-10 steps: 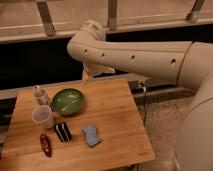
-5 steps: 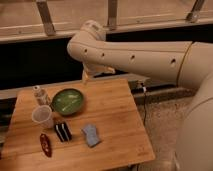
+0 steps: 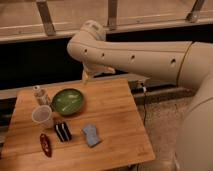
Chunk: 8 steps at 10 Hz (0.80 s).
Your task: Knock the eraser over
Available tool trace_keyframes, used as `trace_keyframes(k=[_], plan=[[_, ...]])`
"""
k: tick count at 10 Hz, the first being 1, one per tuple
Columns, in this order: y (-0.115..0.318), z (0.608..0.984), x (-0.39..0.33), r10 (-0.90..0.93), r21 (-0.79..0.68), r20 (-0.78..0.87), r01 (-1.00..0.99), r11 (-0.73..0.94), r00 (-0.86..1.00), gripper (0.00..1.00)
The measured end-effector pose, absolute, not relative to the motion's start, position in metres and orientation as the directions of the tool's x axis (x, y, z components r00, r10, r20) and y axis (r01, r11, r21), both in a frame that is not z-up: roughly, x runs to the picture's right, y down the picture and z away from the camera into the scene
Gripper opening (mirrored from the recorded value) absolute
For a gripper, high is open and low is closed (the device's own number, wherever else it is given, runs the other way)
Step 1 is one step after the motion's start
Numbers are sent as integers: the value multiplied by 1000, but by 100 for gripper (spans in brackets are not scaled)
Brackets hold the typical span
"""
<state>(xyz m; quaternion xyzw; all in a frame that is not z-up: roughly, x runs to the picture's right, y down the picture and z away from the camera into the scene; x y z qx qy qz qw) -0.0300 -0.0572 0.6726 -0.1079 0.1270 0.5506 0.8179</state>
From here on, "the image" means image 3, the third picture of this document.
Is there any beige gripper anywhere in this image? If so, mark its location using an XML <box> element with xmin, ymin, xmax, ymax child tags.
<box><xmin>82</xmin><ymin>63</ymin><xmax>115</xmax><ymax>85</ymax></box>

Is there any black white striped eraser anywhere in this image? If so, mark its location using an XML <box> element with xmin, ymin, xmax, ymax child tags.
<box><xmin>54</xmin><ymin>122</ymin><xmax>72</xmax><ymax>142</ymax></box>

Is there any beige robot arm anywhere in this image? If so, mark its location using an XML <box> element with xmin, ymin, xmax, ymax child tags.
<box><xmin>67</xmin><ymin>20</ymin><xmax>213</xmax><ymax>171</ymax></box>

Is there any green bowl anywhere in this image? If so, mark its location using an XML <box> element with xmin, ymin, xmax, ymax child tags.
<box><xmin>51</xmin><ymin>88</ymin><xmax>85</xmax><ymax>116</ymax></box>

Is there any small clear plastic bottle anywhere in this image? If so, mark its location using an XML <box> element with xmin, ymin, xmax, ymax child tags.
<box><xmin>33</xmin><ymin>85</ymin><xmax>51</xmax><ymax>105</ymax></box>

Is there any blue sponge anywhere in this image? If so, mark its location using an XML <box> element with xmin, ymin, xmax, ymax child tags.
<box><xmin>82</xmin><ymin>124</ymin><xmax>101</xmax><ymax>148</ymax></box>

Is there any clear plastic cup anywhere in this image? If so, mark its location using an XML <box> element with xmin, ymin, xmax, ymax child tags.
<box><xmin>32</xmin><ymin>105</ymin><xmax>54</xmax><ymax>129</ymax></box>

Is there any dark red oval object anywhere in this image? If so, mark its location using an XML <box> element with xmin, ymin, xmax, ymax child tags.
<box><xmin>40</xmin><ymin>134</ymin><xmax>52</xmax><ymax>157</ymax></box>

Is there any black cable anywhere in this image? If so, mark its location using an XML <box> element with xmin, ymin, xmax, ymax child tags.
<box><xmin>141</xmin><ymin>87</ymin><xmax>148</xmax><ymax>134</ymax></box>

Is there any middle metal rail bracket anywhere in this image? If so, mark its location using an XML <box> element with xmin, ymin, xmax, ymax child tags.
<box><xmin>107</xmin><ymin>0</ymin><xmax>118</xmax><ymax>30</ymax></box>

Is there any metal rail bracket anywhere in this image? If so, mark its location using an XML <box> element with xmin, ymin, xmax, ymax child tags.
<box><xmin>107</xmin><ymin>0</ymin><xmax>118</xmax><ymax>30</ymax></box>
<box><xmin>186</xmin><ymin>0</ymin><xmax>205</xmax><ymax>23</ymax></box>
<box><xmin>36</xmin><ymin>0</ymin><xmax>56</xmax><ymax>36</ymax></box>

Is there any left metal rail bracket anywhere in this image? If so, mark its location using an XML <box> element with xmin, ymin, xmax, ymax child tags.
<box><xmin>36</xmin><ymin>0</ymin><xmax>56</xmax><ymax>36</ymax></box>

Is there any right metal rail bracket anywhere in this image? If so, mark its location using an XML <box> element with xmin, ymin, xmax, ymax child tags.
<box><xmin>186</xmin><ymin>0</ymin><xmax>205</xmax><ymax>23</ymax></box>

